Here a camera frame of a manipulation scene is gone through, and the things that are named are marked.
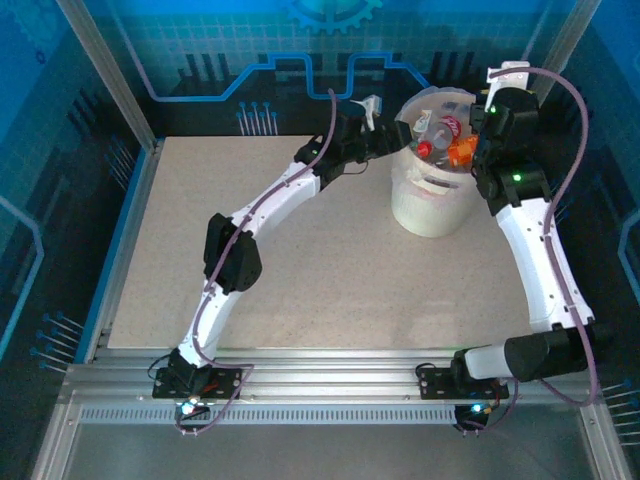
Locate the red label cola bottle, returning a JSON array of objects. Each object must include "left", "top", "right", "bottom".
[{"left": 417, "top": 113, "right": 464, "bottom": 159}]

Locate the white plastic bin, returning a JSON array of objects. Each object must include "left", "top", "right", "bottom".
[{"left": 389, "top": 86, "right": 485, "bottom": 239}]

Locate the grey metal base tray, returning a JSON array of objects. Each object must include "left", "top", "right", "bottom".
[{"left": 29, "top": 389, "right": 640, "bottom": 480}]

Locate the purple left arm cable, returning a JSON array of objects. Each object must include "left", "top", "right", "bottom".
[{"left": 192, "top": 88, "right": 337, "bottom": 371}]

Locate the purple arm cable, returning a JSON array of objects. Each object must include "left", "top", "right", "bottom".
[
  {"left": 192, "top": 88, "right": 337, "bottom": 371},
  {"left": 489, "top": 67, "right": 601, "bottom": 405}
]

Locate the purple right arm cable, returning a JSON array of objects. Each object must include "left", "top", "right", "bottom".
[{"left": 489, "top": 67, "right": 601, "bottom": 405}]

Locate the aluminium frame post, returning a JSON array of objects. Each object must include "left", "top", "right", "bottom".
[
  {"left": 504, "top": 0, "right": 604, "bottom": 149},
  {"left": 55, "top": 0, "right": 164, "bottom": 151}
]

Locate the aluminium table side rail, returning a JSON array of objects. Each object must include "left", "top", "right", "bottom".
[{"left": 89, "top": 138, "right": 166, "bottom": 361}]

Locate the aluminium mounting rail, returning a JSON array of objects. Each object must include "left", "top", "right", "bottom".
[{"left": 94, "top": 347, "right": 596, "bottom": 404}]

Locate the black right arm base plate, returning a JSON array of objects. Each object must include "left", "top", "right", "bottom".
[{"left": 417, "top": 364, "right": 511, "bottom": 401}]

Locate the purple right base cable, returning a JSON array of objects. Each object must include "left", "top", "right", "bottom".
[{"left": 455, "top": 374, "right": 520, "bottom": 437}]

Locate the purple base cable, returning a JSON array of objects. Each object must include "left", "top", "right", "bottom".
[
  {"left": 173, "top": 366, "right": 254, "bottom": 437},
  {"left": 455, "top": 374, "right": 520, "bottom": 437}
]

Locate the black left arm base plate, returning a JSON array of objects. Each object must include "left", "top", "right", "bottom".
[{"left": 152, "top": 366, "right": 251, "bottom": 401}]

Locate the grey slotted cable duct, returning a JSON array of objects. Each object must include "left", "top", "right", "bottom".
[{"left": 77, "top": 403, "right": 501, "bottom": 427}]

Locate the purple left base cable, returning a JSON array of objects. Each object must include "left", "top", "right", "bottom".
[{"left": 173, "top": 366, "right": 254, "bottom": 437}]

